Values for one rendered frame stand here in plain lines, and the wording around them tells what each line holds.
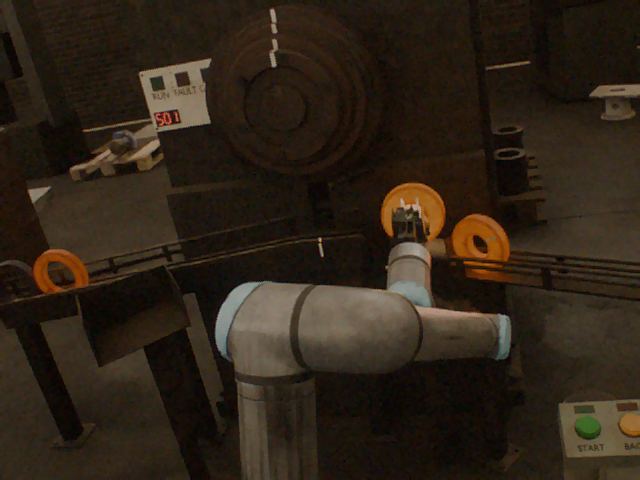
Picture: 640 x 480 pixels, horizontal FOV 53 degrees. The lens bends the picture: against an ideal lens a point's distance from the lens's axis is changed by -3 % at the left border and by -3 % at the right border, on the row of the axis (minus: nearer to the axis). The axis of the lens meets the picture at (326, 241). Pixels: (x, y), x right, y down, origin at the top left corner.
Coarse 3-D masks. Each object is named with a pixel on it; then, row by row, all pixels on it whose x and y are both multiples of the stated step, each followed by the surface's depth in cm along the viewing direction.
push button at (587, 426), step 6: (582, 420) 114; (588, 420) 114; (594, 420) 114; (576, 426) 114; (582, 426) 113; (588, 426) 113; (594, 426) 113; (582, 432) 113; (588, 432) 112; (594, 432) 112
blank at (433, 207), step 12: (396, 192) 157; (408, 192) 157; (420, 192) 156; (432, 192) 157; (384, 204) 159; (396, 204) 159; (408, 204) 158; (420, 204) 157; (432, 204) 157; (384, 216) 160; (432, 216) 158; (432, 228) 159
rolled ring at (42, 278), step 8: (40, 256) 210; (48, 256) 209; (56, 256) 209; (64, 256) 208; (72, 256) 210; (40, 264) 211; (72, 264) 209; (80, 264) 210; (40, 272) 212; (80, 272) 210; (40, 280) 214; (48, 280) 216; (80, 280) 211; (88, 280) 214; (40, 288) 215; (48, 288) 215; (56, 288) 216
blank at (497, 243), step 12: (468, 216) 165; (480, 216) 163; (456, 228) 167; (468, 228) 165; (480, 228) 162; (492, 228) 160; (456, 240) 169; (468, 240) 168; (492, 240) 161; (504, 240) 160; (456, 252) 171; (468, 252) 168; (492, 252) 162; (504, 252) 160; (480, 264) 166; (492, 264) 164
